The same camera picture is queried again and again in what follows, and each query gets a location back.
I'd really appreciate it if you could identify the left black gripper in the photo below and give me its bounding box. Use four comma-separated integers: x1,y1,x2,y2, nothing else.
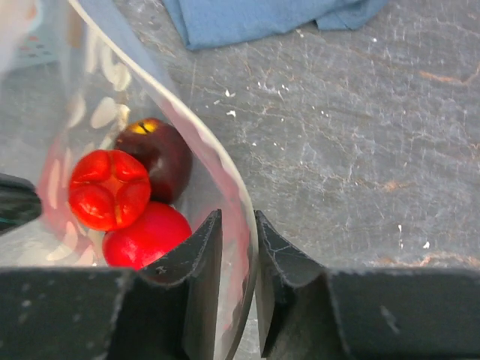
0,173,42,236

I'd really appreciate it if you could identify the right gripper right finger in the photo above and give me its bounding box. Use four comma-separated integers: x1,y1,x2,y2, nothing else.
255,211,479,359

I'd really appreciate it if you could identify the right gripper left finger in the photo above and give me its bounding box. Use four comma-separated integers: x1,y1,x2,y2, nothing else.
1,210,222,359

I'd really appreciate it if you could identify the bright red apple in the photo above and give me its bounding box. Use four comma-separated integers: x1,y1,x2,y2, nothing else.
102,202,192,270

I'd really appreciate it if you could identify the red bell pepper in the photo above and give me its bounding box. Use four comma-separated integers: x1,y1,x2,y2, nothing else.
68,149,152,232

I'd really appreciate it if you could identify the clear zip top bag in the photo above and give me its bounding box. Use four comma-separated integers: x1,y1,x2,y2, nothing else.
1,1,258,359

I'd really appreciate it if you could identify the dark red apple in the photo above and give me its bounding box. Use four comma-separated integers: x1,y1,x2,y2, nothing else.
114,118,193,204

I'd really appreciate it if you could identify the light blue plastic basket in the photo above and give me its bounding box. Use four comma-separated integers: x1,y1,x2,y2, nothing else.
1,0,84,75

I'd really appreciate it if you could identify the blue folded cloth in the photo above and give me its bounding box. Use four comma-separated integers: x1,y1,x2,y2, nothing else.
163,0,387,50

